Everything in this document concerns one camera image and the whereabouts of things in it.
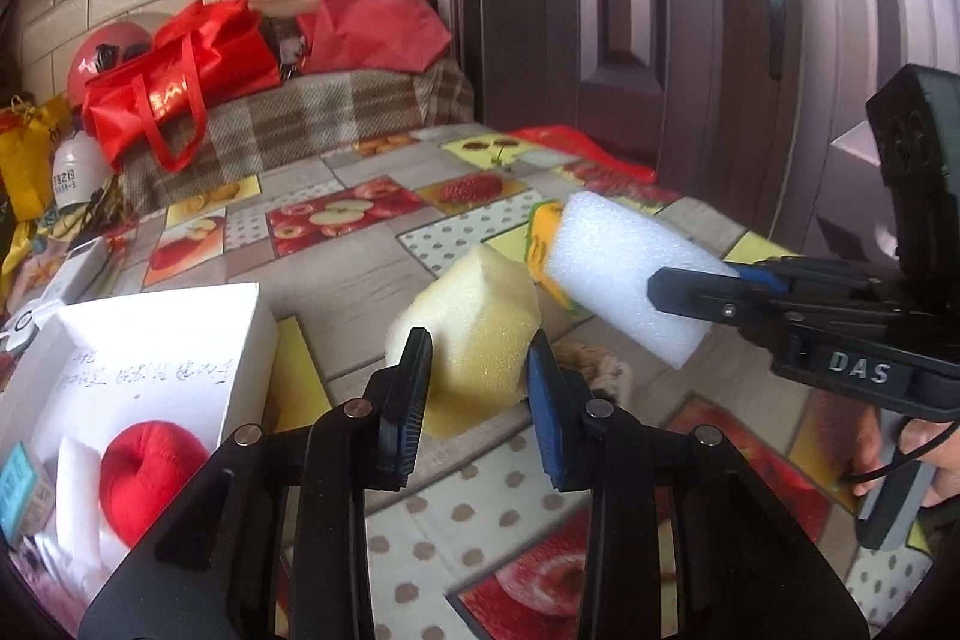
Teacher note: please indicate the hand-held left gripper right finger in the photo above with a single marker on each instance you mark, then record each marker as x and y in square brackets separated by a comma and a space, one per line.
[541, 415]

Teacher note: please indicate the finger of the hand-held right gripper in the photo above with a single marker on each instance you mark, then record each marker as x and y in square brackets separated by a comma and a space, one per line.
[765, 278]
[712, 302]

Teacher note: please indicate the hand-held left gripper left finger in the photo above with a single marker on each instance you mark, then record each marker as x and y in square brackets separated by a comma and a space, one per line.
[405, 400]

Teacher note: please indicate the pale yellow sponge block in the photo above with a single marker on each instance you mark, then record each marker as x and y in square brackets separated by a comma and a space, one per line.
[472, 325]

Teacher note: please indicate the white foam block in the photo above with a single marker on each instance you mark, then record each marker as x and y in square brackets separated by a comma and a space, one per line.
[615, 265]

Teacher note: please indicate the white shallow box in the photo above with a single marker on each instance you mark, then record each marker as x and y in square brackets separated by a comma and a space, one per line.
[150, 340]

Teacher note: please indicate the red yarn ball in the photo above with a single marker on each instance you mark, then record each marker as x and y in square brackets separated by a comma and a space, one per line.
[150, 475]

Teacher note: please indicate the person's right hand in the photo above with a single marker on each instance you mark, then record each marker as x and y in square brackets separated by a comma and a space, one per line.
[934, 460]

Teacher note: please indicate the brown knitted plush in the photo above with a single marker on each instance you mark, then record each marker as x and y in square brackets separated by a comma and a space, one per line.
[600, 370]

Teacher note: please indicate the orange yellow small toy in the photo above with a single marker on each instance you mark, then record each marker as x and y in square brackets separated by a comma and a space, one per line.
[541, 235]

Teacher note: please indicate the dark panelled door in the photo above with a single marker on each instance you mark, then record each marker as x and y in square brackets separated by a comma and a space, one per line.
[637, 10]

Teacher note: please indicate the plaid blanket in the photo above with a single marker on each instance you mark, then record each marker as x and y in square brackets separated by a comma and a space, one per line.
[315, 115]

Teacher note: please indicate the small white foam piece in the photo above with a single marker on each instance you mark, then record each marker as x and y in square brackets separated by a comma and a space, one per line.
[79, 497]

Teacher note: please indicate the white electronic device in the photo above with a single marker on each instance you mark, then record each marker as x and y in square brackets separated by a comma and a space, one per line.
[75, 272]

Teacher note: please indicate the dark red plastic bag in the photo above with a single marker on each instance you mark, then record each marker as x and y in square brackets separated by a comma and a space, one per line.
[375, 10]

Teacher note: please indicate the white round device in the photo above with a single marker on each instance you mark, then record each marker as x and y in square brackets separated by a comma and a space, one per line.
[19, 332]

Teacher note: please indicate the shiny red tote bag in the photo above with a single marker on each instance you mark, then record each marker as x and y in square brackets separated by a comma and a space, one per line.
[187, 70]

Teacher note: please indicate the white plastic jug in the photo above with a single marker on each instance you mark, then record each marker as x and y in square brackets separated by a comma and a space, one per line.
[75, 175]

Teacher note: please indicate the small teal carton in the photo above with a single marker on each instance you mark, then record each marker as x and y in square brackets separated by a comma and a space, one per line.
[16, 494]

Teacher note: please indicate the yellow shopping bag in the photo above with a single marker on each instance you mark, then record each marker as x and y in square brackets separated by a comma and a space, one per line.
[26, 168]

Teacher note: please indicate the pink helmet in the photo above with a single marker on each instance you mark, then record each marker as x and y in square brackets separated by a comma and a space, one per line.
[97, 59]

